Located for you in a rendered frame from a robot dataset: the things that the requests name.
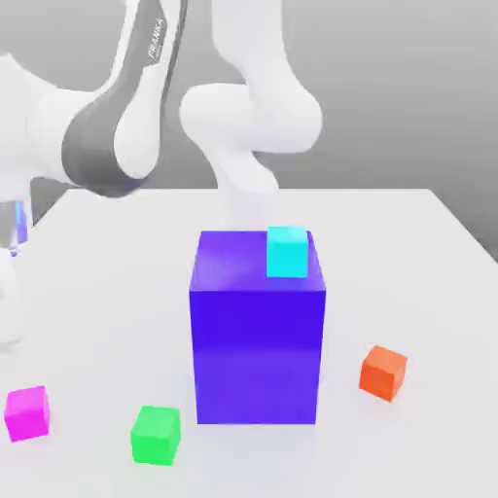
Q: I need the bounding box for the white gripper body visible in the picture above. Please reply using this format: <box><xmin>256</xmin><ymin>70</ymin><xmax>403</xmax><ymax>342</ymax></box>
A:
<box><xmin>0</xmin><ymin>248</ymin><xmax>23</xmax><ymax>348</ymax></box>

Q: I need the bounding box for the small magenta cube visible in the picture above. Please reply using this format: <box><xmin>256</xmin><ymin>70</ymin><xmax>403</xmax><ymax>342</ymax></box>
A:
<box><xmin>3</xmin><ymin>384</ymin><xmax>52</xmax><ymax>444</ymax></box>

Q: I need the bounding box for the small green cube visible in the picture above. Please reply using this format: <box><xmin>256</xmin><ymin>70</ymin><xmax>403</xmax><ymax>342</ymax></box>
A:
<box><xmin>129</xmin><ymin>405</ymin><xmax>182</xmax><ymax>467</ymax></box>

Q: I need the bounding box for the small cyan cube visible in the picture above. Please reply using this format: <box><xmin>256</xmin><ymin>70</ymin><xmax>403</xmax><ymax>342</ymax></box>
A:
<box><xmin>266</xmin><ymin>226</ymin><xmax>309</xmax><ymax>279</ymax></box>

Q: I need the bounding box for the small orange cube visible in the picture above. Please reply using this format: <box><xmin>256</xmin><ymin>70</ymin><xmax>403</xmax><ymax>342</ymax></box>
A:
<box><xmin>358</xmin><ymin>344</ymin><xmax>409</xmax><ymax>403</ymax></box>

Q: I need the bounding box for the large purple box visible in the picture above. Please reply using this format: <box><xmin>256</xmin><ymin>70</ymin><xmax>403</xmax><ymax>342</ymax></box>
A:
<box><xmin>189</xmin><ymin>230</ymin><xmax>327</xmax><ymax>426</ymax></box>

